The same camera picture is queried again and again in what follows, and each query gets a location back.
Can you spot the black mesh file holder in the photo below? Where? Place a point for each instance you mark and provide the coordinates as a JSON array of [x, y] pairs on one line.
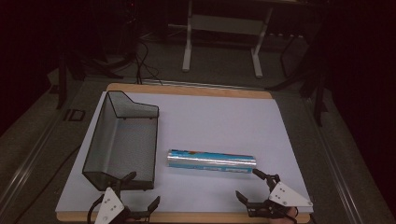
[[124, 146]]

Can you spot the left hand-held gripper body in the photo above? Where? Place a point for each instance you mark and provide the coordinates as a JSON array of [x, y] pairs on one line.
[[109, 205]]

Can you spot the person's right hand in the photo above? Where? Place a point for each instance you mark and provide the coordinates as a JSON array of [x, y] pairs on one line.
[[292, 214]]

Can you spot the blue and silver foil box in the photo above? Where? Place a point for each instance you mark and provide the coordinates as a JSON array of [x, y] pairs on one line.
[[210, 161]]

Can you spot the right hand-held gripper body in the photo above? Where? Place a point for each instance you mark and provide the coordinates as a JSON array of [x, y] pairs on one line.
[[285, 196]]

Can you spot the white metal desk frame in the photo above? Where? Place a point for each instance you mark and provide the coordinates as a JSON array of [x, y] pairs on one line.
[[224, 28]]

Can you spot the white table mat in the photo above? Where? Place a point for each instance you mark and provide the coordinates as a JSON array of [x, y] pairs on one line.
[[218, 124]]

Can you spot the metal floor rail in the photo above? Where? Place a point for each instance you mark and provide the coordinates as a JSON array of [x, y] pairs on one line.
[[25, 165], [337, 161]]

